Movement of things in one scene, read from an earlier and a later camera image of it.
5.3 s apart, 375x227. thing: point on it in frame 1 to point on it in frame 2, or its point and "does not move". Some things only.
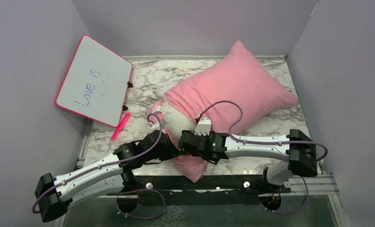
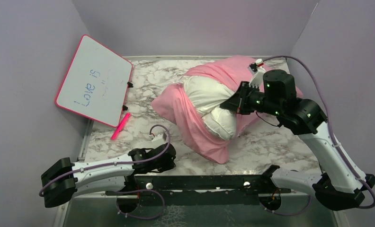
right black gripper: (192, 133) to (236, 103)
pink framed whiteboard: (96, 82) does not move
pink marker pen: (120, 126) does not move
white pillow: (175, 123) to (207, 95)
